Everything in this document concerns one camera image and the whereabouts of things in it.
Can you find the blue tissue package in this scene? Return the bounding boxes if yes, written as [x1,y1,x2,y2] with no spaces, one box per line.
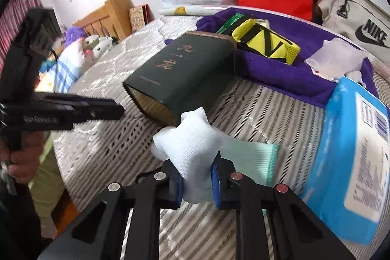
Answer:
[302,77,389,245]

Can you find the person left hand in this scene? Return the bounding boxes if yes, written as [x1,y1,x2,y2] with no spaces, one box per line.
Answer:
[1,131,44,184]

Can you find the blue plaid blanket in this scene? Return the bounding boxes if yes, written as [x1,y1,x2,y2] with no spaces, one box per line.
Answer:
[36,38,94,93]

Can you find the striped mattress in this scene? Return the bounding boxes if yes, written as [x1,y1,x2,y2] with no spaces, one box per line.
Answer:
[53,16,325,259]

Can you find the phone on left gripper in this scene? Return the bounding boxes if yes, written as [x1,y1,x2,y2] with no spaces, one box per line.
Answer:
[1,8,61,104]

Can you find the plush toys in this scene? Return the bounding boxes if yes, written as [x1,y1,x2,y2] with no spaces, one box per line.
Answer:
[61,26,116,67]

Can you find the red curtain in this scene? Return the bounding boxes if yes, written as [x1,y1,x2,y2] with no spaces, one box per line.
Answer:
[0,0,42,69]

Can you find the wooden headboard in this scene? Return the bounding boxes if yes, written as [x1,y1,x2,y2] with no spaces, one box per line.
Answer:
[73,0,132,41]

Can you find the brown patterned box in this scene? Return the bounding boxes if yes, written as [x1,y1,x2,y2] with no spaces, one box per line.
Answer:
[129,4,152,32]

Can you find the purple towel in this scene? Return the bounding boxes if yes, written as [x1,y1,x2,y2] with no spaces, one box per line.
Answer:
[165,7,380,109]

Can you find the dark green tea box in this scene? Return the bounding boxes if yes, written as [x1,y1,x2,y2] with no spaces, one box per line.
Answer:
[122,31,237,127]

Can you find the clear plastic bag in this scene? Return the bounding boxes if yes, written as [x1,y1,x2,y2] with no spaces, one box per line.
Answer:
[305,38,368,82]

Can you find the yellow black pouch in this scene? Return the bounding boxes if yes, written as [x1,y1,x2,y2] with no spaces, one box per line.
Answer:
[231,19,301,65]

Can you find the beige Nike bag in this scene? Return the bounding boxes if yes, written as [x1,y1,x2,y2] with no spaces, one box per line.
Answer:
[316,0,389,65]

